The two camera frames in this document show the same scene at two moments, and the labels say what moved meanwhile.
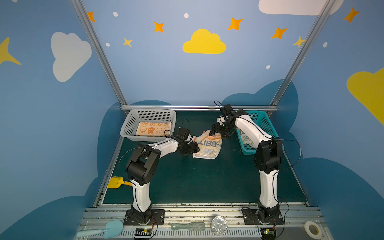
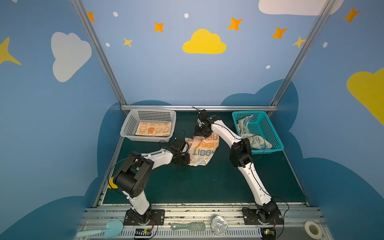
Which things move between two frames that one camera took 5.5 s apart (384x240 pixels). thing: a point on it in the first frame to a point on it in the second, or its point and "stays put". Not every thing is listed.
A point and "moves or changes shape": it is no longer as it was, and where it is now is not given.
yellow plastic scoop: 115,181 stays put
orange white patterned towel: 153,129 stays put
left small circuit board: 143,232 stays put
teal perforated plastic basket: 263,120 stays put
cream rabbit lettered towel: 209,146 moves or changes shape
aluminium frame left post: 82,13 stays put
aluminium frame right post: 324,12 stays put
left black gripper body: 186,147 to 183,159
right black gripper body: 219,130 to 202,130
